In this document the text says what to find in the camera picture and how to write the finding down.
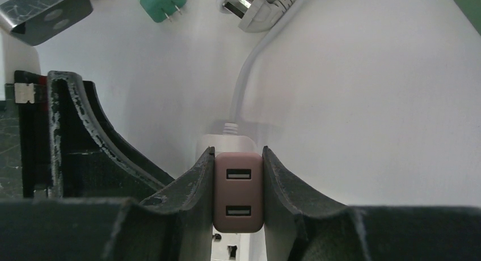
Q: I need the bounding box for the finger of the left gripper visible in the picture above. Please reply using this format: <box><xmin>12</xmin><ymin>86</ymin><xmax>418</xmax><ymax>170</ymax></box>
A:
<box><xmin>14</xmin><ymin>70</ymin><xmax>173</xmax><ymax>199</ymax></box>

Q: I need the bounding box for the pink charger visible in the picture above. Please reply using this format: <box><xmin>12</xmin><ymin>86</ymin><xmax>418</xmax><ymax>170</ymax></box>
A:
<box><xmin>213</xmin><ymin>152</ymin><xmax>264</xmax><ymax>233</ymax></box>

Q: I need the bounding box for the white power strip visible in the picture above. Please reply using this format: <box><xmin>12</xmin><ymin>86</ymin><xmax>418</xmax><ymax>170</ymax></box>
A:
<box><xmin>195</xmin><ymin>134</ymin><xmax>256</xmax><ymax>260</ymax></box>

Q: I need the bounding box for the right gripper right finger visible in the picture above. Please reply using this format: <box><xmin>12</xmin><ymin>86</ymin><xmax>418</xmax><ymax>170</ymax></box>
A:
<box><xmin>262</xmin><ymin>147</ymin><xmax>480</xmax><ymax>260</ymax></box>

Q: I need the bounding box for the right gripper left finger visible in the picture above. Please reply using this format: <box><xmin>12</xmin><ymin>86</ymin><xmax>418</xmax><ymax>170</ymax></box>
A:
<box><xmin>1</xmin><ymin>147</ymin><xmax>215</xmax><ymax>260</ymax></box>

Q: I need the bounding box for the green charger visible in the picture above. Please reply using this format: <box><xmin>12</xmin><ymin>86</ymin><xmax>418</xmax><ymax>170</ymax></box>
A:
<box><xmin>138</xmin><ymin>0</ymin><xmax>187</xmax><ymax>23</ymax></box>

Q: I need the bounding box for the grey cord of near strip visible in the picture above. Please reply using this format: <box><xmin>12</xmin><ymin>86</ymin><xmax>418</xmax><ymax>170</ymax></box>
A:
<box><xmin>214</xmin><ymin>0</ymin><xmax>314</xmax><ymax>136</ymax></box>

